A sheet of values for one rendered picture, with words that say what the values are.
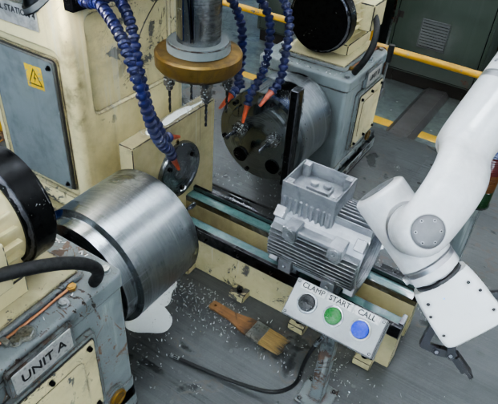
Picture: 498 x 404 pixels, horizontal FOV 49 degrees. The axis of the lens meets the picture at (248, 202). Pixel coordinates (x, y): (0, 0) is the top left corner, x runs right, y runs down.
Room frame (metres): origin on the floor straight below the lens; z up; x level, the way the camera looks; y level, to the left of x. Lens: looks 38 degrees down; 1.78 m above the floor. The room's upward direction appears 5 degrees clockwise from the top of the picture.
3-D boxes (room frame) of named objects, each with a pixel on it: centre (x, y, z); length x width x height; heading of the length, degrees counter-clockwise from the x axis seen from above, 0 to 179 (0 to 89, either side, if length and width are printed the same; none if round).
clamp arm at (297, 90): (1.09, -0.09, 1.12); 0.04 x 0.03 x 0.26; 60
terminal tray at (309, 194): (0.91, -0.14, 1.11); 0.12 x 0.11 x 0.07; 60
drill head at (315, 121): (1.33, -0.07, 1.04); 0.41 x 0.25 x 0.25; 150
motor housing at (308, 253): (0.89, -0.18, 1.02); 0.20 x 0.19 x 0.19; 60
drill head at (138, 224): (0.73, 0.27, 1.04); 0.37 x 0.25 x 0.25; 150
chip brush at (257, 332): (0.80, -0.02, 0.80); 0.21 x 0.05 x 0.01; 57
